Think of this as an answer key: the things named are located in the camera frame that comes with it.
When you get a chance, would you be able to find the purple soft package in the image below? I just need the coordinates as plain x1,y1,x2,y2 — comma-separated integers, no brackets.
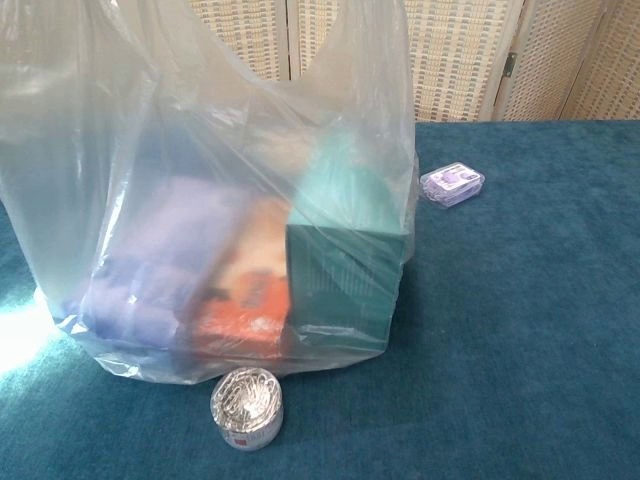
82,175,251,352

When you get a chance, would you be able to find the teal tablecloth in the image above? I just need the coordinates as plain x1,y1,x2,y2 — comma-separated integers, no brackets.
0,118,640,480

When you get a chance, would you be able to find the orange cardboard box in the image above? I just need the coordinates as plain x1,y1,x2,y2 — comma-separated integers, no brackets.
192,196,294,362

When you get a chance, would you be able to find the small clear purple clip box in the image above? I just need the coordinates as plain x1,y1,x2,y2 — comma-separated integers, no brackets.
419,160,488,210

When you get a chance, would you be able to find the woven folding screen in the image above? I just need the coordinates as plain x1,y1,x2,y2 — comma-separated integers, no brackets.
187,0,640,124

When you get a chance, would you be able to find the round clear paperclip tub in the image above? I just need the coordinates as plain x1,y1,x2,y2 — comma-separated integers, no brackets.
209,368,286,443

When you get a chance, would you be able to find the clear plastic shopping bag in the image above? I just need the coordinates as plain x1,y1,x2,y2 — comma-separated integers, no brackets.
0,0,420,387

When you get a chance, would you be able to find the teal cardboard box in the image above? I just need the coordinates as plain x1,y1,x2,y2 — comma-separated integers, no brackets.
284,133,407,352

